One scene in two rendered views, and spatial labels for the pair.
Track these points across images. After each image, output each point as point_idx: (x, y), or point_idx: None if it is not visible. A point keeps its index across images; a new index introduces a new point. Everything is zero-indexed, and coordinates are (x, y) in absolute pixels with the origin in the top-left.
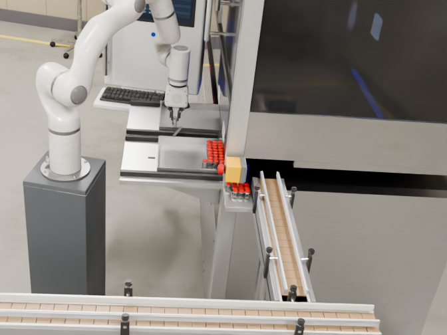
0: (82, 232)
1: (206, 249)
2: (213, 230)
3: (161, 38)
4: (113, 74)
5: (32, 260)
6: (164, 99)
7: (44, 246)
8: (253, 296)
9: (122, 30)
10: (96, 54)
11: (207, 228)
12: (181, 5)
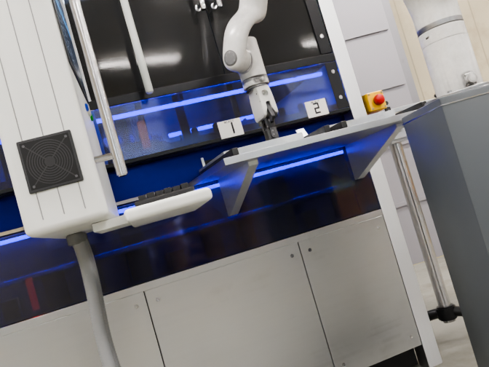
0: None
1: (333, 324)
2: (359, 235)
3: (265, 9)
4: (103, 188)
5: None
6: (269, 108)
7: None
8: (423, 218)
9: (78, 92)
10: None
11: (308, 310)
12: (77, 64)
